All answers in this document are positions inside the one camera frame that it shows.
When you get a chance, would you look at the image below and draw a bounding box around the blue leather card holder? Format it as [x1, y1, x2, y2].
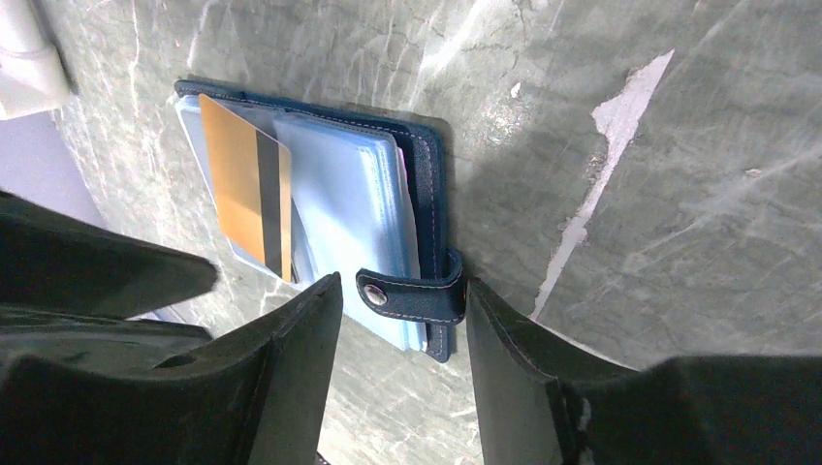
[174, 79, 465, 363]

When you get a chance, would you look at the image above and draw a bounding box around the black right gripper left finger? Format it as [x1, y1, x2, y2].
[1, 273, 342, 464]

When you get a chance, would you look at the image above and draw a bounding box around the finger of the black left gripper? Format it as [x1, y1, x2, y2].
[1, 307, 212, 376]
[1, 192, 218, 319]

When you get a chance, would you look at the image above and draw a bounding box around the white pvc pipe frame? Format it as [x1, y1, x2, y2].
[1, 0, 72, 121]

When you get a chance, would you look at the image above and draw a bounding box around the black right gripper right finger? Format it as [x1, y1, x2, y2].
[466, 279, 821, 464]

